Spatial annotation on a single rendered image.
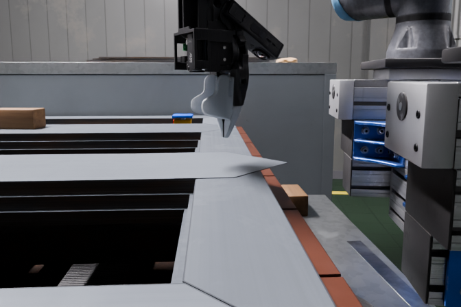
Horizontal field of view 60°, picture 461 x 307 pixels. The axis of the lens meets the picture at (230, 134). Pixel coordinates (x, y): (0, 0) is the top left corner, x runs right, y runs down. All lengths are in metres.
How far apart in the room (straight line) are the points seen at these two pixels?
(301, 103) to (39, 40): 3.53
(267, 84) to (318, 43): 2.61
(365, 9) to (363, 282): 0.64
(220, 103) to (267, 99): 0.87
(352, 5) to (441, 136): 0.65
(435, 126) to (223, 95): 0.27
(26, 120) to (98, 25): 3.26
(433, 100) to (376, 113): 0.50
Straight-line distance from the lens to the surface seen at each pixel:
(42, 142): 1.03
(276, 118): 1.43
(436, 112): 0.46
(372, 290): 0.68
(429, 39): 0.99
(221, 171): 0.55
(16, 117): 1.14
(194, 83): 1.41
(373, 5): 1.05
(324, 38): 4.01
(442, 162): 0.47
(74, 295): 0.28
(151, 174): 0.55
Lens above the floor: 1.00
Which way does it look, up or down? 8 degrees down
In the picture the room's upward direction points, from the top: straight up
